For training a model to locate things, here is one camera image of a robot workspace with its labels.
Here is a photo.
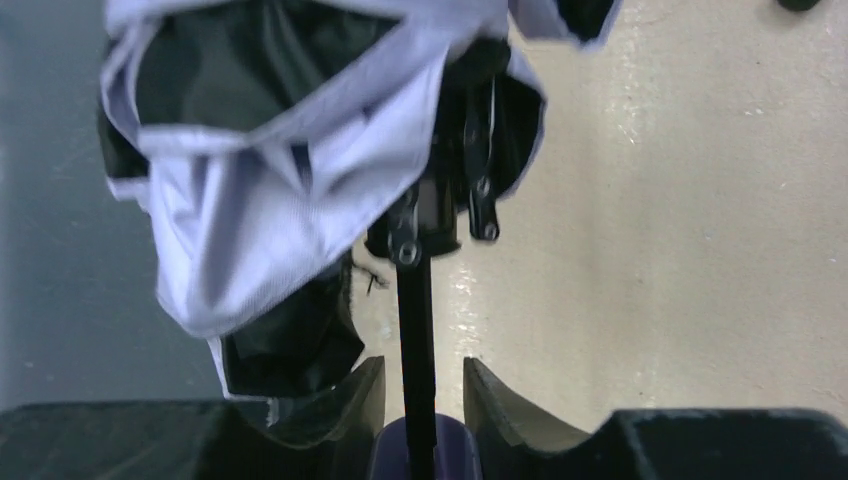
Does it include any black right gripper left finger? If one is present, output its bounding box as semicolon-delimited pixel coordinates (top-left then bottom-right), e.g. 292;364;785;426
1;357;385;479

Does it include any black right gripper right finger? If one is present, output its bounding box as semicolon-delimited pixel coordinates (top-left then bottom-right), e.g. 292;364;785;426
463;357;847;480

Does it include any purple umbrella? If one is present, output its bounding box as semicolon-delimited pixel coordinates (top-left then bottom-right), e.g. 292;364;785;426
98;1;620;479

